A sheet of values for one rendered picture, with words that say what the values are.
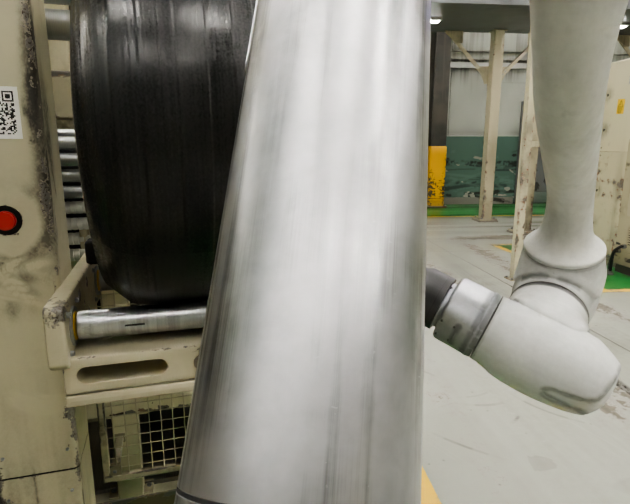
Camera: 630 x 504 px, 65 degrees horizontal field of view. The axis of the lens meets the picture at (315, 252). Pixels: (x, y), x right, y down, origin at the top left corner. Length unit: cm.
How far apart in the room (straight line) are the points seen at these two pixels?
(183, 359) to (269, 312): 64
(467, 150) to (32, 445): 1040
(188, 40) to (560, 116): 43
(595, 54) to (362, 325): 36
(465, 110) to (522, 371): 1047
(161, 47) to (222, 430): 54
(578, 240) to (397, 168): 52
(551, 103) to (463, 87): 1053
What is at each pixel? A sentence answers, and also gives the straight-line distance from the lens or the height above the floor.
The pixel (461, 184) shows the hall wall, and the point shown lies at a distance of 1095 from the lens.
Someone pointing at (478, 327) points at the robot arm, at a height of 96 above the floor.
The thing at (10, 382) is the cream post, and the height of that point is 79.
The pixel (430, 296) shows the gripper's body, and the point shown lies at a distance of 65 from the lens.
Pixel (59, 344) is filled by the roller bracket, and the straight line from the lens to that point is 81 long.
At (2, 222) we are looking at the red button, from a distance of 89.
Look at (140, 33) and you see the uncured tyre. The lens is 68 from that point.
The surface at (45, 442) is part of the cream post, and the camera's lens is 101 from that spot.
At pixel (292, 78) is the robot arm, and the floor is 120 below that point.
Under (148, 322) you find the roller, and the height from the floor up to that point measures 90.
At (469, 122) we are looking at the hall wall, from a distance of 1105.
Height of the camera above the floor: 117
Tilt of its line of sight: 12 degrees down
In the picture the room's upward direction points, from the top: straight up
